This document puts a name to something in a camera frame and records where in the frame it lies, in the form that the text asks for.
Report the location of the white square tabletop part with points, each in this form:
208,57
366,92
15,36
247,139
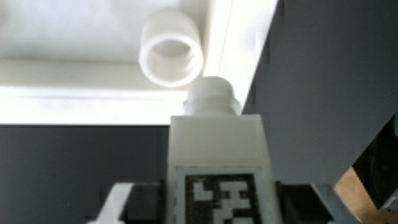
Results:
102,57

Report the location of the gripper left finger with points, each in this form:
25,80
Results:
132,204

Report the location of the white leg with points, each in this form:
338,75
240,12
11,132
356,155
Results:
221,184

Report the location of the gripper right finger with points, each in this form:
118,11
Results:
311,205

